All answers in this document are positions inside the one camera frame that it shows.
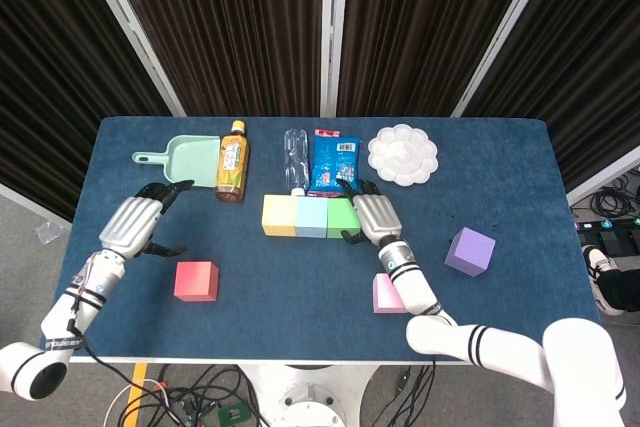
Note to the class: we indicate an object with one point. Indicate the mint green dustpan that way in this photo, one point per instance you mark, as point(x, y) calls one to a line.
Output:
point(195, 159)

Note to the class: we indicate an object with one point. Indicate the blue snack bag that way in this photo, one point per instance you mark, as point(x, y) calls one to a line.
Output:
point(332, 159)

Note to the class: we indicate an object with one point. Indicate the pink foam cube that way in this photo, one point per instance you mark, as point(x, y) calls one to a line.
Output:
point(384, 297)

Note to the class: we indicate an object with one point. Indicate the yellow foam cube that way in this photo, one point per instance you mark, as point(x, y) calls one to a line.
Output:
point(279, 214)

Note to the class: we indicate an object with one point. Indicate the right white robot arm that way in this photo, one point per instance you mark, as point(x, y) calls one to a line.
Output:
point(500, 347)

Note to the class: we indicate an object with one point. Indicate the light blue foam cube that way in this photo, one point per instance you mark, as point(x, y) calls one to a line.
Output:
point(312, 217)

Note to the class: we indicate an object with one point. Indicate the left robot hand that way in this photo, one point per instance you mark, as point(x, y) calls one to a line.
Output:
point(129, 223)

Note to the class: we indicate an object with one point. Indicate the clear empty plastic bottle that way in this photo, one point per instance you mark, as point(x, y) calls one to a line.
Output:
point(296, 157)

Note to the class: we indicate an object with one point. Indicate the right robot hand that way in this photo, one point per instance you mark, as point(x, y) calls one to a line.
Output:
point(379, 214)

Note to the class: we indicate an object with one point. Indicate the purple foam cube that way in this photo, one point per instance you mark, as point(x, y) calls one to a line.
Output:
point(471, 251)

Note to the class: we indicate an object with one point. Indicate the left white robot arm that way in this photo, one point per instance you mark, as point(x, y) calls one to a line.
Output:
point(75, 307)

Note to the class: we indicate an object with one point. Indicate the green foam cube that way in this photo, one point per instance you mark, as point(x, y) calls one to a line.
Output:
point(340, 217)

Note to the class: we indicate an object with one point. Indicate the red foam cube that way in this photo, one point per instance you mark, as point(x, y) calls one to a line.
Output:
point(196, 281)

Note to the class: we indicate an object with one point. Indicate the green circuit board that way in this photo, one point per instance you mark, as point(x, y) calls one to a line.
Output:
point(232, 413)

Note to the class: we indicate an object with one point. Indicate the black power strip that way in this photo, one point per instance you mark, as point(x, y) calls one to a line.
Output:
point(607, 225)

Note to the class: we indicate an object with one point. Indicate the black trouser leg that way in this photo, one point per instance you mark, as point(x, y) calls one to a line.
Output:
point(622, 292)

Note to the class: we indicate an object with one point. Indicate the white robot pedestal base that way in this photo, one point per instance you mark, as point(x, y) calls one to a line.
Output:
point(310, 397)

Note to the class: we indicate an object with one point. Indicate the white flower paint palette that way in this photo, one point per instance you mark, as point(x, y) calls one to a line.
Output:
point(402, 154)

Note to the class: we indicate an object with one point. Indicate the amber tea bottle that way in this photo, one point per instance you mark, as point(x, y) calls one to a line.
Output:
point(232, 162)

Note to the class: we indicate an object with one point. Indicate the white sneaker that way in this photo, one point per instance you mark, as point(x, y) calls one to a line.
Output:
point(597, 267)

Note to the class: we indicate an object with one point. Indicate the clear plastic bag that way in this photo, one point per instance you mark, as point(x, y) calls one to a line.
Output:
point(49, 232)

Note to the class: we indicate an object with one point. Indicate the blue felt table cover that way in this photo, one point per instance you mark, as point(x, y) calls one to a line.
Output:
point(300, 307)

